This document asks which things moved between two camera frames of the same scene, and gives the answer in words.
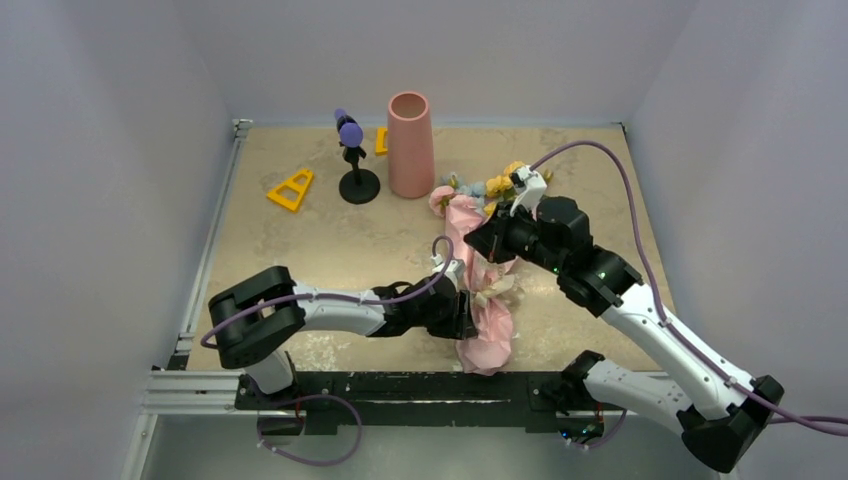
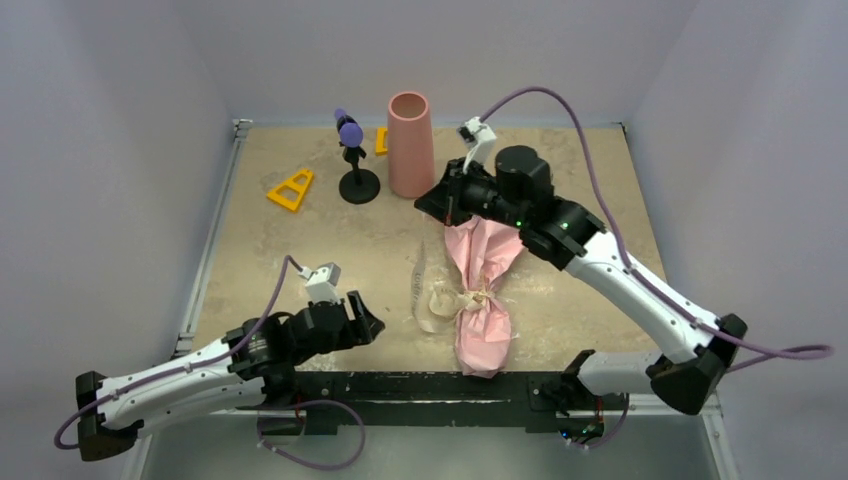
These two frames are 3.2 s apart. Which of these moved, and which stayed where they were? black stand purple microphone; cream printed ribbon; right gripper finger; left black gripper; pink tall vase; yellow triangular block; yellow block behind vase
Moved: cream printed ribbon; left black gripper; right gripper finger
Stayed: black stand purple microphone; pink tall vase; yellow triangular block; yellow block behind vase
